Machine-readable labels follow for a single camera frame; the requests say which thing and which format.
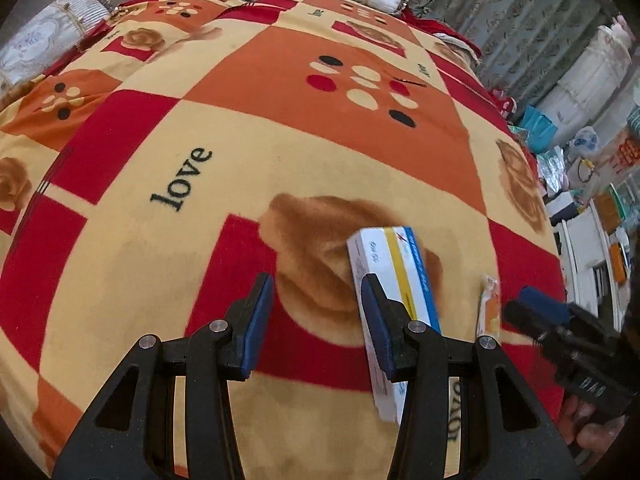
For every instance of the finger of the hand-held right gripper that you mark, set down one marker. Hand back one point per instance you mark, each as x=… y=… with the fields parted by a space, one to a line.
x=545 y=307
x=525 y=320

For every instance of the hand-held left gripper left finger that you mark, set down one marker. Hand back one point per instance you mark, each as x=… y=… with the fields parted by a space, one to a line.
x=257 y=330

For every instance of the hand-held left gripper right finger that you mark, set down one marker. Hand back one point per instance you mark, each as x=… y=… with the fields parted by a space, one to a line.
x=375 y=330

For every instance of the orange white sachet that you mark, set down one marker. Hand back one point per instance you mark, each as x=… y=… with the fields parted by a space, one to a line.
x=489 y=305

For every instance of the white yellow blue box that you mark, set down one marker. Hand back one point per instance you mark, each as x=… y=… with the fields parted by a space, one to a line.
x=400 y=265

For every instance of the person's right hand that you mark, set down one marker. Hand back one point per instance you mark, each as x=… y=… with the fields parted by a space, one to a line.
x=590 y=430

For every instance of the white low cabinet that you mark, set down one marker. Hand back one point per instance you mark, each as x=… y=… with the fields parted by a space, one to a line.
x=595 y=265

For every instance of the navy white bag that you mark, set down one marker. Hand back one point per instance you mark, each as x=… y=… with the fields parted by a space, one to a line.
x=565 y=208

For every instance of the brown paper bag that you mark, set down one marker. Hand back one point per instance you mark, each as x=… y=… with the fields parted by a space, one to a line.
x=606 y=212

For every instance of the silver foil bag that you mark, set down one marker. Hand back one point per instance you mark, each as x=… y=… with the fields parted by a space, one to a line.
x=552 y=170

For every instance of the white blue plastic bag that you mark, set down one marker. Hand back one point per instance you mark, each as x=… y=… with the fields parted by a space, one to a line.
x=585 y=142

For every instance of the red orange printed blanket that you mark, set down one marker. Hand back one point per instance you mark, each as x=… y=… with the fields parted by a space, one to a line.
x=250 y=160

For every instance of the red hanging ornament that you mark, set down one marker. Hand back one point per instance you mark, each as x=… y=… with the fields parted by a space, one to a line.
x=627 y=152

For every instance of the teal shopping bag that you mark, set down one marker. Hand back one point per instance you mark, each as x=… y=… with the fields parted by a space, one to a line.
x=539 y=130

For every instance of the red shopping bag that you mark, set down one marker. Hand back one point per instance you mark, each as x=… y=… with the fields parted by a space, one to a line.
x=505 y=105

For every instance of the white lace curtain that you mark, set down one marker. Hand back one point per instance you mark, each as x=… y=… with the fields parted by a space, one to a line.
x=590 y=75

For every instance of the black hairpin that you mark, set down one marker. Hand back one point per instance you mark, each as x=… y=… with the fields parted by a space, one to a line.
x=410 y=82

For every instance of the teal patterned curtain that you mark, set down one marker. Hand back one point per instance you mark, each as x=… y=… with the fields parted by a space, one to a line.
x=500 y=15

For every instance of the striped round-print cushion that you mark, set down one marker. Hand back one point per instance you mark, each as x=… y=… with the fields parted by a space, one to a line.
x=45 y=35

